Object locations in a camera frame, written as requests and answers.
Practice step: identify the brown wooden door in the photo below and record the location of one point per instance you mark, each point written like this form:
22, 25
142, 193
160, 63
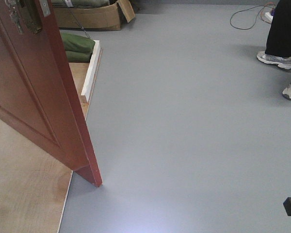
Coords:
38, 97

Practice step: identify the brass door lock plate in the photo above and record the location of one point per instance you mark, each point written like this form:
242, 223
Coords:
24, 12

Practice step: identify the lower green sandbag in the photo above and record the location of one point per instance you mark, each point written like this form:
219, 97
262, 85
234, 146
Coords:
78, 57

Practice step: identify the green sandbag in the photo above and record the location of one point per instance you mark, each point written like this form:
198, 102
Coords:
78, 57
76, 43

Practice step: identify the upper green sandbag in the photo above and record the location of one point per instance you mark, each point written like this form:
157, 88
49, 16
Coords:
76, 43

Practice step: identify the cardboard box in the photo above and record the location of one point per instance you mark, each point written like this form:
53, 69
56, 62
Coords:
104, 18

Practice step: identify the plywood base platform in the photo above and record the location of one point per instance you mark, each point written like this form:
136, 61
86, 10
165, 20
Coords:
33, 186

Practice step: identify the grey white sneaker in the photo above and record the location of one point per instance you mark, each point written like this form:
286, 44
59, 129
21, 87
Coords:
280, 62

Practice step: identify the person left leg black trousers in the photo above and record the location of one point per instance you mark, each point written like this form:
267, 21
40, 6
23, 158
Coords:
279, 37

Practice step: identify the white power strip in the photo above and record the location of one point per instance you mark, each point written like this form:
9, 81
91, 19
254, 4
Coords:
269, 16

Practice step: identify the white edge rail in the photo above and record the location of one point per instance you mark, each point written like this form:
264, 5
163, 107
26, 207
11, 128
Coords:
91, 75

